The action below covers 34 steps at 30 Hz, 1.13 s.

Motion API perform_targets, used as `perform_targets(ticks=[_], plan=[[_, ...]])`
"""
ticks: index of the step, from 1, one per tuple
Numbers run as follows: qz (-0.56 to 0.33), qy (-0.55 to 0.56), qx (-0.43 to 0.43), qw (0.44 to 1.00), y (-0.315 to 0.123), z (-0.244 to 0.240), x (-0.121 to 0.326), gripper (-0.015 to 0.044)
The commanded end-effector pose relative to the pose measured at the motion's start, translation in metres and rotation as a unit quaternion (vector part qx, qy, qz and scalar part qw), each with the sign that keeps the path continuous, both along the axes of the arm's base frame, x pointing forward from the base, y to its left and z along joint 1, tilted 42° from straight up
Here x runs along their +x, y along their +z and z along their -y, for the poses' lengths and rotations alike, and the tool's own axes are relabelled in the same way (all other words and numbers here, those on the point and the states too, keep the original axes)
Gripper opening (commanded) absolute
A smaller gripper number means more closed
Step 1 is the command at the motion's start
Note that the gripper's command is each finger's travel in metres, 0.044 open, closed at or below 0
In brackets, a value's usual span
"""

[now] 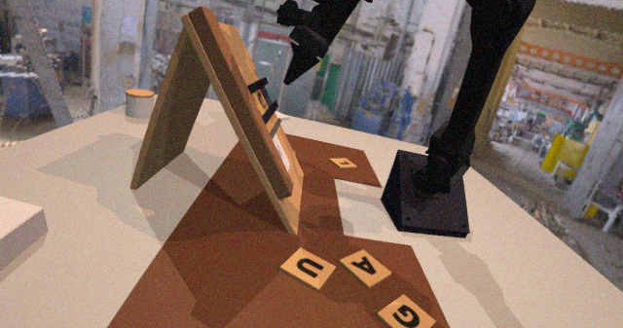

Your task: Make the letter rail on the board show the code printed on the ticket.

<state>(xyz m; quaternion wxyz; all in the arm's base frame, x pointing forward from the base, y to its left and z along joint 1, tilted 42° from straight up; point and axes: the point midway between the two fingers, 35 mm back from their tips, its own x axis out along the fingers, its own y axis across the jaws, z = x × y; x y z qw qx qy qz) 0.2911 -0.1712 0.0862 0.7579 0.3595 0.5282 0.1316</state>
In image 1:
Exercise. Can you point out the pale pink flat card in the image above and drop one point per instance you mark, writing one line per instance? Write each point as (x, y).
(281, 116)

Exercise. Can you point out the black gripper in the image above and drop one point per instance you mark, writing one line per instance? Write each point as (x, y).
(314, 41)

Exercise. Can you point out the white paper ticket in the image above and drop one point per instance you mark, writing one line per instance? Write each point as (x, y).
(281, 152)

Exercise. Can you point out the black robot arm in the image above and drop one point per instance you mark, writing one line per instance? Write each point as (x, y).
(494, 25)

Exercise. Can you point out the grey cylindrical canister with orange lid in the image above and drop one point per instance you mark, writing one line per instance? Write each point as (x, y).
(139, 103)

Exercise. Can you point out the wooden a-frame board stand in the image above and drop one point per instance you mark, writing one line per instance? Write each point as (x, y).
(209, 52)

